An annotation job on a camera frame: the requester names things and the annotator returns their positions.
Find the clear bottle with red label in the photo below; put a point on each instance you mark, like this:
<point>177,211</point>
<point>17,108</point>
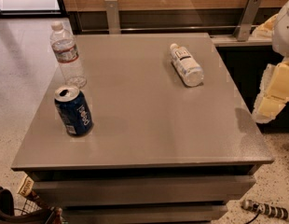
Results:
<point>65,50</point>

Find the blue Pepsi soda can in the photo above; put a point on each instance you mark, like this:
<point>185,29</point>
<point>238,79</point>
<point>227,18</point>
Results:
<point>73,109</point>

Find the wire basket with black bag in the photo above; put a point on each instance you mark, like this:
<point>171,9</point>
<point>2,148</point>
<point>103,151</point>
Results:
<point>29,213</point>

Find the metal wall bracket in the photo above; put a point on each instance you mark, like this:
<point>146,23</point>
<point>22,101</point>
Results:
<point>243,29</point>
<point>112,15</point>

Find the right metal wall bracket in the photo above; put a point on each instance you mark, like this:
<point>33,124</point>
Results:
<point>243,29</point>

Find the grey drawer cabinet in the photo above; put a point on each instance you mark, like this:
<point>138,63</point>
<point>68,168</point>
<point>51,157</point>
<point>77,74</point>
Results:
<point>159,151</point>

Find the left metal wall bracket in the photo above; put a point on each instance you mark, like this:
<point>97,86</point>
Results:
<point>112,15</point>

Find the small cream paper packet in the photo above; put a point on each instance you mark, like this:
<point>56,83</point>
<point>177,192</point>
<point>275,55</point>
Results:
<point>26,186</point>

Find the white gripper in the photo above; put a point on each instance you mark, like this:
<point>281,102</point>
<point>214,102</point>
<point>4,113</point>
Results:
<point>284,32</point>

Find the clear bottle with blue label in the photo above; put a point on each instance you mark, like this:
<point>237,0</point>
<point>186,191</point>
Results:
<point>187,67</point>

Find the black and white striped handle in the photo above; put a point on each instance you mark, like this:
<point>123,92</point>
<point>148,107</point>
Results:
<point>265,209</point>

